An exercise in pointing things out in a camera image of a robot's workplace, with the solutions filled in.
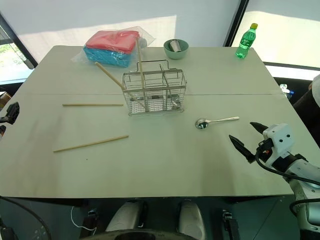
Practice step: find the green bowl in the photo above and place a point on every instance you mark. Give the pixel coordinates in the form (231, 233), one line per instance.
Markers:
(175, 55)

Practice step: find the red folded cloth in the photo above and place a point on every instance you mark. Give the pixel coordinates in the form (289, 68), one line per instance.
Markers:
(110, 40)

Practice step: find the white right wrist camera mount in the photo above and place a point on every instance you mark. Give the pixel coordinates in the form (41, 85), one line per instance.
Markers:
(280, 137)

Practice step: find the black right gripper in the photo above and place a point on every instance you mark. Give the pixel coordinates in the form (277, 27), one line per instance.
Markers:
(263, 150)

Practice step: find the green plastic bottle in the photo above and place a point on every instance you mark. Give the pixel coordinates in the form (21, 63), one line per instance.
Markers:
(246, 42)

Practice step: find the dark rounded robot torso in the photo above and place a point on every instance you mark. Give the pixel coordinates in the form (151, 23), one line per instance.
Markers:
(140, 236)

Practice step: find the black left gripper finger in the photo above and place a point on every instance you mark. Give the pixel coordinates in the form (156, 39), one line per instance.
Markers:
(13, 111)

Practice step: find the cardboard box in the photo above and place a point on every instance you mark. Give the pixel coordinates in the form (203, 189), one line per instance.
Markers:
(3, 99)

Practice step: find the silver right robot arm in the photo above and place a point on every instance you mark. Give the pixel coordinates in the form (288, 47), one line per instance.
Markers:
(302, 168)

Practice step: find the blue folded cloth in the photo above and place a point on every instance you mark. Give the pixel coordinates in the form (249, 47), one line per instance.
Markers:
(107, 57)

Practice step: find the black window frame bar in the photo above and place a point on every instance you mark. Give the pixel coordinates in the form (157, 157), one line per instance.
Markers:
(236, 22)
(18, 41)

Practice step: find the bagged red and blue cloths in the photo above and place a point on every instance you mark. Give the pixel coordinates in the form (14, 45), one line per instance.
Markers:
(147, 38)

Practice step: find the clear plastic bottles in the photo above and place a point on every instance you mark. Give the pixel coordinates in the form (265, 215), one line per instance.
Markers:
(286, 90)

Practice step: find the white rounded robot leg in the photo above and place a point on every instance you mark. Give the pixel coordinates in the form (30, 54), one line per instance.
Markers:
(125, 216)
(191, 218)

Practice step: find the wooden chopstick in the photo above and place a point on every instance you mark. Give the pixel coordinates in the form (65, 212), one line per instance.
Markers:
(110, 76)
(140, 62)
(92, 105)
(91, 143)

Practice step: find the black table clamp bracket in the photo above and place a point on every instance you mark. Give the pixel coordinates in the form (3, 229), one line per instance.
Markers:
(93, 220)
(231, 223)

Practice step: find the metal cup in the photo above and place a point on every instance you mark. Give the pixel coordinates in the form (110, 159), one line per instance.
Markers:
(175, 45)

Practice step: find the metal spoon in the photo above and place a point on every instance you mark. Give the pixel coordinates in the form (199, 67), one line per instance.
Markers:
(201, 123)
(176, 105)

